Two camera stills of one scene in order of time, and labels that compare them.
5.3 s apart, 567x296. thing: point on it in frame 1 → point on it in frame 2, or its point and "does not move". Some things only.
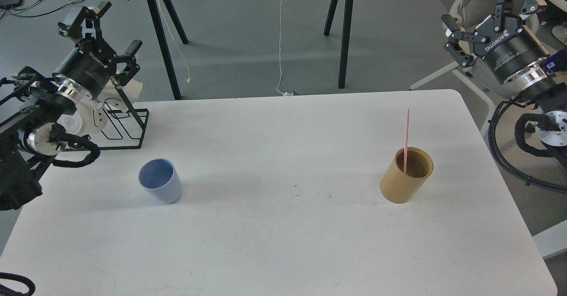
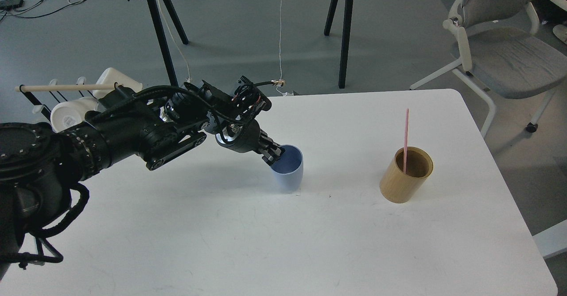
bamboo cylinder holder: [397, 187] does not move
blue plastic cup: [159, 177] → [287, 171]
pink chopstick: [406, 141] does not move
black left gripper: [92, 64] → [246, 136]
